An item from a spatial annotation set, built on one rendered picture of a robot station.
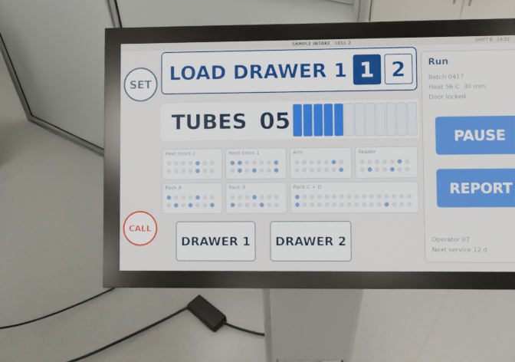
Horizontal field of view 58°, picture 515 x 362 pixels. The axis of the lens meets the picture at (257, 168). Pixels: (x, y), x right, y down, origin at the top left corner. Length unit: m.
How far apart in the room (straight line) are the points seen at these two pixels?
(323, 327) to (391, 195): 0.33
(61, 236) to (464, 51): 1.84
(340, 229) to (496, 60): 0.26
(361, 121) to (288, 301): 0.33
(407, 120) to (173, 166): 0.28
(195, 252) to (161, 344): 1.15
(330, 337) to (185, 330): 0.93
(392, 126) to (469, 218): 0.14
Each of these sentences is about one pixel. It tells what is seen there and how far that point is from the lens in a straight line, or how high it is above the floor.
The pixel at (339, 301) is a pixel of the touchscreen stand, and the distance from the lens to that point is 0.76.
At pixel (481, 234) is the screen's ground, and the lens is 0.59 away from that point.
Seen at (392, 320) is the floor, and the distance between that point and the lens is 1.74.
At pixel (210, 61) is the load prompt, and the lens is 0.57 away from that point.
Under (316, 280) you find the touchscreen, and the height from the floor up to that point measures 0.97.
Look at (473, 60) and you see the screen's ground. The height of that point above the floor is 1.16.
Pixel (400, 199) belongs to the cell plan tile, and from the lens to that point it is 0.56.
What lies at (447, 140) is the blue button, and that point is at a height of 1.09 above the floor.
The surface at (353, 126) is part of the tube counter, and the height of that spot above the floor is 1.11.
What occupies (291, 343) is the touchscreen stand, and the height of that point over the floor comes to 0.67.
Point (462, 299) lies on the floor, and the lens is 1.86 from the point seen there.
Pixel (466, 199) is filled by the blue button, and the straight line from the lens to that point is 0.58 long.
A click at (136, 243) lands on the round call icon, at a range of 0.57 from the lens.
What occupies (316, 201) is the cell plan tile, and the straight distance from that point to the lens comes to 0.54.
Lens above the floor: 1.40
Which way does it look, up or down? 38 degrees down
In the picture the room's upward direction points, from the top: 3 degrees counter-clockwise
